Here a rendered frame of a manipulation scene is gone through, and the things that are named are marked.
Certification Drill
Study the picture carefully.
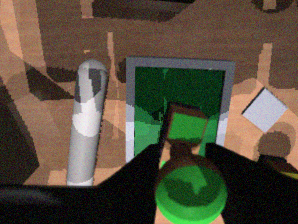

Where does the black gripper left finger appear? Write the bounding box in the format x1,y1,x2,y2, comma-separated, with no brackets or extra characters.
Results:
0,144,159,224

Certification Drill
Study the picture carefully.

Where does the grey rounded cylinder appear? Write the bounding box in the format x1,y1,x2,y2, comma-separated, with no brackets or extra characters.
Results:
66,59,107,186

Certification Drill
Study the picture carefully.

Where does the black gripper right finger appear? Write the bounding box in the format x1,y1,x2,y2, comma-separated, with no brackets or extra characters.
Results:
204,143,298,224

